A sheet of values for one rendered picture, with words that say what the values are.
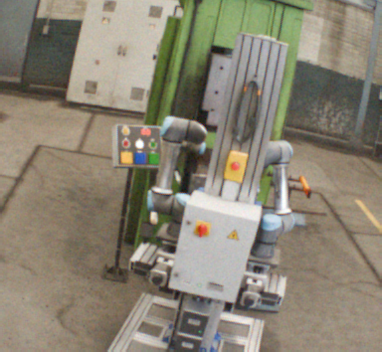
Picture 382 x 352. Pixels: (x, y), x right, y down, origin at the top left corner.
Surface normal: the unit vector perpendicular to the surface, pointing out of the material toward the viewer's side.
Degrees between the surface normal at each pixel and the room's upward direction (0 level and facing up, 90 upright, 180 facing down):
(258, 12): 90
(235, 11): 90
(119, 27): 90
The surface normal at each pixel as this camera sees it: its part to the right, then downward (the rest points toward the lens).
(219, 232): -0.18, 0.25
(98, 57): 0.04, 0.29
